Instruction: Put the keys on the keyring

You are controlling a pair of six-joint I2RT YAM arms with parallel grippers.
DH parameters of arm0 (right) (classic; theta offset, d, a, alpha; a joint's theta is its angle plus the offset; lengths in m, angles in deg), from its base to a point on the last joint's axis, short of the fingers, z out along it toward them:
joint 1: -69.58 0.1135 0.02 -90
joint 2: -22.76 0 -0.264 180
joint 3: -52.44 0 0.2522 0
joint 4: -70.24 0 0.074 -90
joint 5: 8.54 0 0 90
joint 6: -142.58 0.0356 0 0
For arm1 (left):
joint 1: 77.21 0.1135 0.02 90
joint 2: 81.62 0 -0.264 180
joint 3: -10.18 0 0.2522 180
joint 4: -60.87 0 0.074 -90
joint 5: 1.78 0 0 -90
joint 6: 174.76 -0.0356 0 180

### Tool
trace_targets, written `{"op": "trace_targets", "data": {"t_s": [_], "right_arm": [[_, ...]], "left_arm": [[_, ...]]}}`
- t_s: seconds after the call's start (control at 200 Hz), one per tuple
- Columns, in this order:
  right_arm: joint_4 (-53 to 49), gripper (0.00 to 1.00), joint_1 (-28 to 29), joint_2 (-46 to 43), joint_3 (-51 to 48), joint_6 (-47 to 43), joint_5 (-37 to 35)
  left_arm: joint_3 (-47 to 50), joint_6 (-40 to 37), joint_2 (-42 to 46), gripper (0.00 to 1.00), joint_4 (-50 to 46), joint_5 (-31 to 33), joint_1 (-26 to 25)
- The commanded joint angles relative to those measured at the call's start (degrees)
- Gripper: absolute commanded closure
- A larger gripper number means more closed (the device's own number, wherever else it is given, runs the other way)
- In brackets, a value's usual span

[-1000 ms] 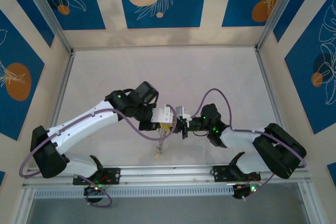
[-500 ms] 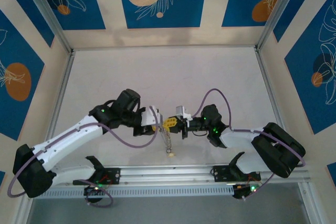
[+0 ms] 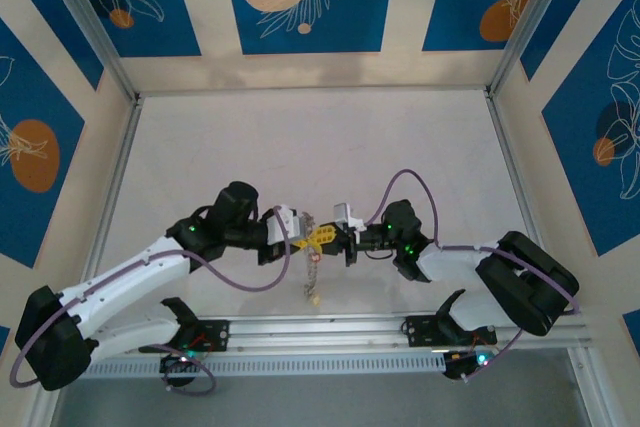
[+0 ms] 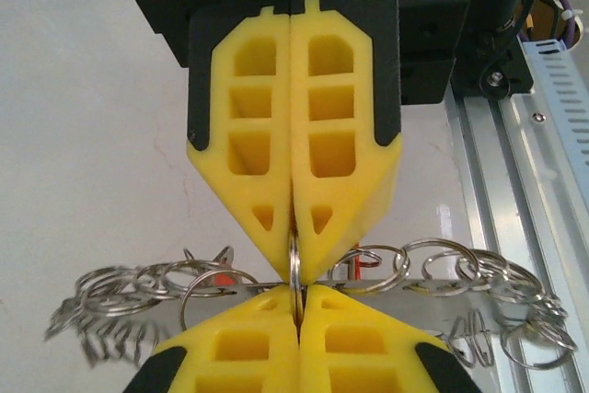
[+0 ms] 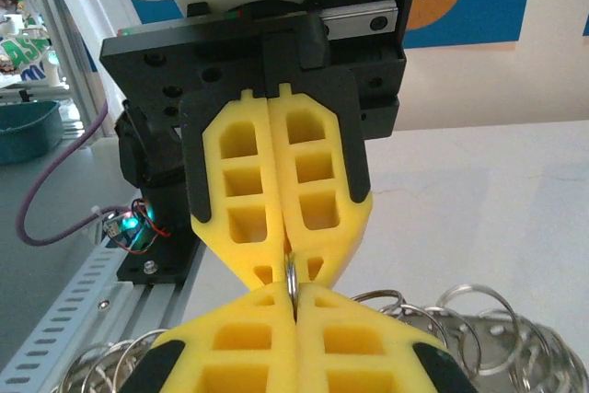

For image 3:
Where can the yellow plastic key tag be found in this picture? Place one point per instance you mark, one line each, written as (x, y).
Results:
(316, 299)

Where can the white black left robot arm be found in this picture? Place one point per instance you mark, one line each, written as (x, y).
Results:
(125, 277)

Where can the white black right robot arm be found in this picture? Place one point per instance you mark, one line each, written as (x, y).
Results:
(450, 262)

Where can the aluminium side rail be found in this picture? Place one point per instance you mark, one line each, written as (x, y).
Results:
(521, 197)
(116, 182)

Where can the red plastic key tag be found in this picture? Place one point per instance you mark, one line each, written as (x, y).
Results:
(315, 257)

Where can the aluminium front rail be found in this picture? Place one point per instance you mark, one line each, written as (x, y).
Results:
(325, 332)

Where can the aluminium frame post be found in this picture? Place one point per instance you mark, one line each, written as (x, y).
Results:
(90, 22)
(530, 12)

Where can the black controller board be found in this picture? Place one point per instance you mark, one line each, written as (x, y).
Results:
(180, 359)
(467, 364)

